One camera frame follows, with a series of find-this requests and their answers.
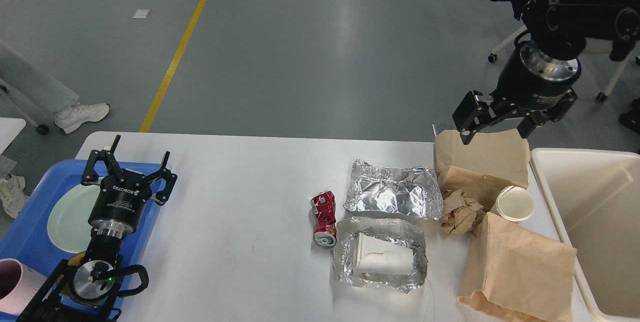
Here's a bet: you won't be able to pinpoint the white chair at left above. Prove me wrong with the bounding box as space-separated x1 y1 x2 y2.
0 84 50 154

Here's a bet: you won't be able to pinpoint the upright white paper cup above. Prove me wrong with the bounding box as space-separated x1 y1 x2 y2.
490 185 536 223

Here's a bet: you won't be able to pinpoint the teal mug yellow inside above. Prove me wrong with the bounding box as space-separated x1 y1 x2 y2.
67 252 85 267

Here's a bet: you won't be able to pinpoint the white paper scrap on floor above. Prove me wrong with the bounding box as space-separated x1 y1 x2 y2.
132 9 151 20

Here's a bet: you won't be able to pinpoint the crushed red soda can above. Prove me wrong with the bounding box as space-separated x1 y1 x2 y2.
310 190 338 250

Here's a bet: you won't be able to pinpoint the lower brown paper bag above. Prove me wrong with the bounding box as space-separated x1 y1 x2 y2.
457 212 578 322

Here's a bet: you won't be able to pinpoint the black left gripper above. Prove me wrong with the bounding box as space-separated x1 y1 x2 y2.
80 135 178 236

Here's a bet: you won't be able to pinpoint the beige plastic bin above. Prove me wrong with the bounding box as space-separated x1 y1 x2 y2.
530 148 640 322

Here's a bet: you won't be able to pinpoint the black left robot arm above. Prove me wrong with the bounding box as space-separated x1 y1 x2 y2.
17 135 178 322

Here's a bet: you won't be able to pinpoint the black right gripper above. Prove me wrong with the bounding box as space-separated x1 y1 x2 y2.
452 41 582 145

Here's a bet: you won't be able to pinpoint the pink ribbed cup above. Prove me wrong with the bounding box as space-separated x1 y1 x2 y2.
0 258 47 316

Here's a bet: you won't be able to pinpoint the white paper cup lying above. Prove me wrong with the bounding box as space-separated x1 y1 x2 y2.
354 233 414 275

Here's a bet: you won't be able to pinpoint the brown paper bag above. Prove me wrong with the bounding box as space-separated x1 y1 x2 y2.
457 212 578 322
434 129 530 211

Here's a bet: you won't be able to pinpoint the crumpled brown paper ball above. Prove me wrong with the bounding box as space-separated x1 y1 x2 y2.
440 189 486 235

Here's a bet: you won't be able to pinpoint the crumpled aluminium foil sheet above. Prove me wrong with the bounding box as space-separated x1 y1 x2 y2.
342 158 444 220

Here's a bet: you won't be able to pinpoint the light green plate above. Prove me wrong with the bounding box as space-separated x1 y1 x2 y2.
46 184 100 254

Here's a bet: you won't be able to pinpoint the aluminium foil tray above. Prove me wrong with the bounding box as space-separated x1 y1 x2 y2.
333 216 428 294

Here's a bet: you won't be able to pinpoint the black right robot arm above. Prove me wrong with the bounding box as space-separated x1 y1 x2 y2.
452 0 639 145

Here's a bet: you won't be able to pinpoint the grey floor plate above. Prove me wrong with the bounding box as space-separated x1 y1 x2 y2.
432 123 457 136

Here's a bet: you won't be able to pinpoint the grey white office chair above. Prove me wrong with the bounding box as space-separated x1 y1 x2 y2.
519 0 639 101

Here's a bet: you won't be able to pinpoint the person legs black sneakers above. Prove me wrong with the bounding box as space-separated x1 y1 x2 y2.
618 98 640 135

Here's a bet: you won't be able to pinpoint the blue plastic tray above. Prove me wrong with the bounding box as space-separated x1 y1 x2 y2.
0 159 161 277

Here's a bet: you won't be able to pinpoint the upper brown paper bag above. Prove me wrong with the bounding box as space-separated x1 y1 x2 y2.
434 129 530 211

